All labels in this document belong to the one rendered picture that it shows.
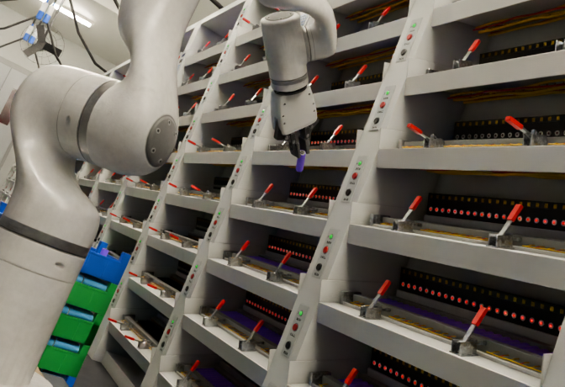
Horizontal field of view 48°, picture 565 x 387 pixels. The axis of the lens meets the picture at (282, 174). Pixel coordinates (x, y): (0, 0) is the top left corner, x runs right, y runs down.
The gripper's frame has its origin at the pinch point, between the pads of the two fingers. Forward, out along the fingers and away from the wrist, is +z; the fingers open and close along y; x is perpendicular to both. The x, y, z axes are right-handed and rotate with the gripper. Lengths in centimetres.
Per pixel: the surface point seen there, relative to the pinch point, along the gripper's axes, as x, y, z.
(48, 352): -15, 68, 33
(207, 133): -122, -25, 50
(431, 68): 5.7, -37.2, -8.4
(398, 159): 18.8, -14.0, 2.1
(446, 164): 33.7, -13.8, -2.7
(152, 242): -102, 17, 77
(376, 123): 4.4, -19.7, 0.2
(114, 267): -20, 46, 22
